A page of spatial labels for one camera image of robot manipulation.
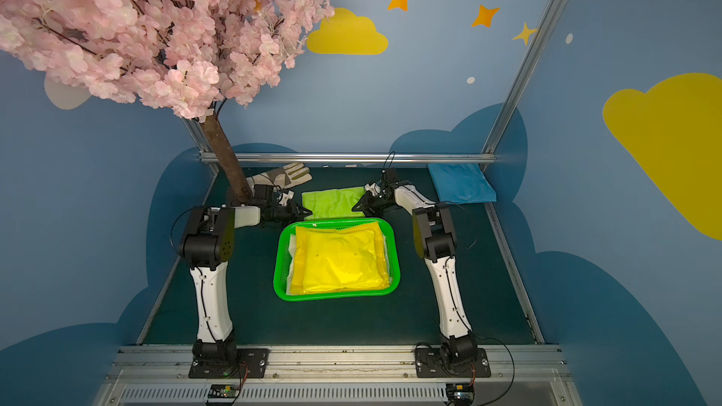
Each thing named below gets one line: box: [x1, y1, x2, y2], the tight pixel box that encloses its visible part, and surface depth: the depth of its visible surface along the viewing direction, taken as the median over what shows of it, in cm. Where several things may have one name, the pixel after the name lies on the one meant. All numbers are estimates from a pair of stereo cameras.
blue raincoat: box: [427, 162, 498, 204], surface depth 117 cm
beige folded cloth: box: [246, 162, 313, 195], surface depth 121 cm
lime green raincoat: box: [301, 187, 366, 221], surface depth 109 cm
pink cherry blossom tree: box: [0, 0, 335, 203], surface depth 56 cm
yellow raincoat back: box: [301, 229, 391, 295], surface depth 86 cm
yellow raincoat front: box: [290, 221, 391, 295], surface depth 87 cm
